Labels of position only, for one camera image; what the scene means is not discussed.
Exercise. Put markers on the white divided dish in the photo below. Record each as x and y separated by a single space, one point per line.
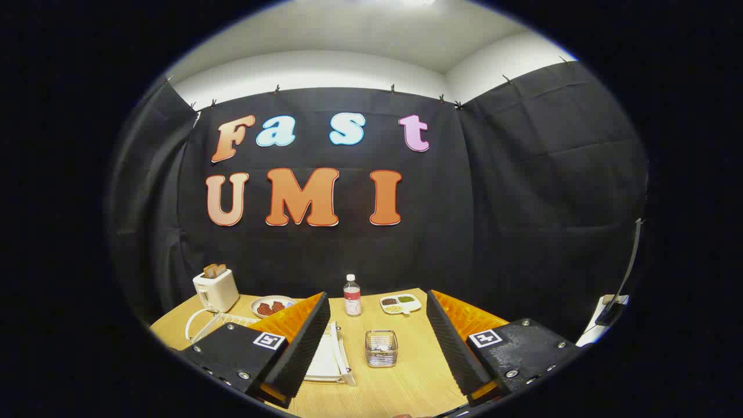
413 307

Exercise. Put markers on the black backdrop cloth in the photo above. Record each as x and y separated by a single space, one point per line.
464 203

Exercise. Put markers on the row of black cloth clips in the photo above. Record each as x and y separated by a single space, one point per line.
277 89

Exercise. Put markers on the toasted bread slice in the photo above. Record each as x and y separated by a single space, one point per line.
209 271
220 269

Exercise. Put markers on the clear bottle with red label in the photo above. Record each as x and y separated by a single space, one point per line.
352 299

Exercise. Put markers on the brown meat piece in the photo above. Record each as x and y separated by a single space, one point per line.
278 306
265 309

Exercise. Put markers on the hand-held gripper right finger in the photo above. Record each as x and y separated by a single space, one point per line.
455 348

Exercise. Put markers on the beige round plate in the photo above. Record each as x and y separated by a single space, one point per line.
258 302

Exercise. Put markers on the white toaster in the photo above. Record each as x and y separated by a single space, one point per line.
217 293

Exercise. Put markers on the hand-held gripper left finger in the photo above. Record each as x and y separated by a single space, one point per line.
305 348

